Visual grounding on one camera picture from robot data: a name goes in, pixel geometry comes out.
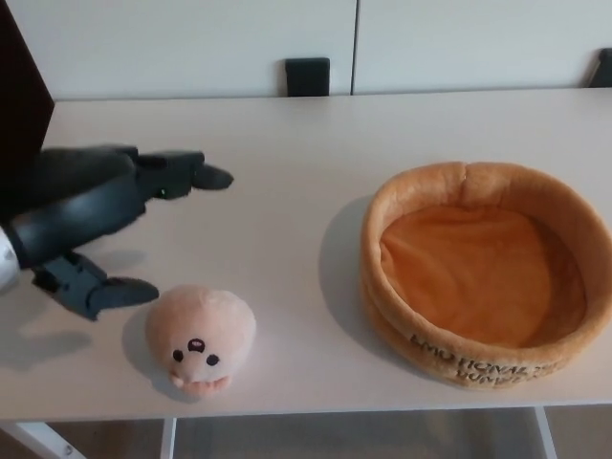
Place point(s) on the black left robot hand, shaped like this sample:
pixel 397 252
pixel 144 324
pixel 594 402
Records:
pixel 81 205

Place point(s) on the beige plush dumpling toy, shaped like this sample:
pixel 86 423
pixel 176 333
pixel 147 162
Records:
pixel 201 320

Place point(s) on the orange round plush basket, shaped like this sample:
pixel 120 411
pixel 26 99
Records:
pixel 478 277

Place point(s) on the dark brown side panel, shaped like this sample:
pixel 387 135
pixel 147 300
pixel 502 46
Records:
pixel 19 95

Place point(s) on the white table leg frame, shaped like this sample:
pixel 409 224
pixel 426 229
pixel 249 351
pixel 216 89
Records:
pixel 545 435
pixel 168 437

